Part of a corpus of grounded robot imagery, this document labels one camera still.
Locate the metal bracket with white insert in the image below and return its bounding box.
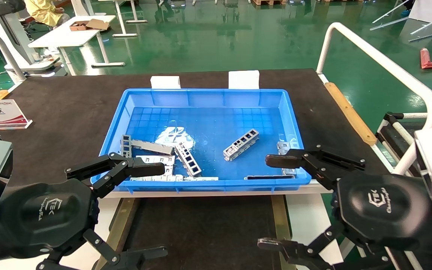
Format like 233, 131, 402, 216
223, 129, 260, 162

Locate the black table mat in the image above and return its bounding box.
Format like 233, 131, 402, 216
0, 68, 391, 188

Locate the person in yellow clothes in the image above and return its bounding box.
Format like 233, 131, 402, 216
24, 0, 71, 28

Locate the white and black cart frame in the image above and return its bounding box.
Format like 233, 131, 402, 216
375, 111, 432, 166

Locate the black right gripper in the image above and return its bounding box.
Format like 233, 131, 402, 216
257, 145, 432, 270

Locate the metal bracket with clip cutouts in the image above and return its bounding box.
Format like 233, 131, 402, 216
277, 141, 298, 177

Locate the grey curved handrail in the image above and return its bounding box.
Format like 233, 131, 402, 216
0, 30, 27, 83

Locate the metal bracket with notched cutouts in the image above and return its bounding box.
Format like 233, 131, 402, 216
135, 155, 176, 177

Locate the short ladder-like metal bracket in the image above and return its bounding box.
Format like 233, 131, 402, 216
121, 134, 132, 158

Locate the flat grey metal bracket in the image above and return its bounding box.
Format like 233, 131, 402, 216
131, 139, 174, 156

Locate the white tubular handrail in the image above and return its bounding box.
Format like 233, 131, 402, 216
315, 22, 432, 176

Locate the blue plastic bin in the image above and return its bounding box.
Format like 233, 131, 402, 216
90, 88, 311, 193

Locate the open cardboard box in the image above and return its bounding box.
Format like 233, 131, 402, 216
69, 18, 110, 32

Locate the long wooden edge strip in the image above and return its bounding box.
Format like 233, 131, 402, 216
324, 82, 378, 146

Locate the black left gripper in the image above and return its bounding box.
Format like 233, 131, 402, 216
0, 152, 169, 270

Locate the brass edge strip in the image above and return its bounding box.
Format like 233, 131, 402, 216
270, 195, 293, 243

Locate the pale long metal bracket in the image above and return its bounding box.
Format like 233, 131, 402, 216
130, 175, 219, 182

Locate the metal bracket with square holes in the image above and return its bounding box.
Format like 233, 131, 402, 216
174, 142, 203, 177

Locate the white table leg frame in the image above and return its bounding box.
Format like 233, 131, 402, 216
98, 0, 149, 38

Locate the white machine stand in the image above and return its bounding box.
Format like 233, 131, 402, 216
0, 0, 67, 78

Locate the white work table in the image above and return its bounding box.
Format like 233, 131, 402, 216
28, 15, 126, 76

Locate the white side panel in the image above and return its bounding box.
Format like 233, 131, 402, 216
0, 196, 122, 270

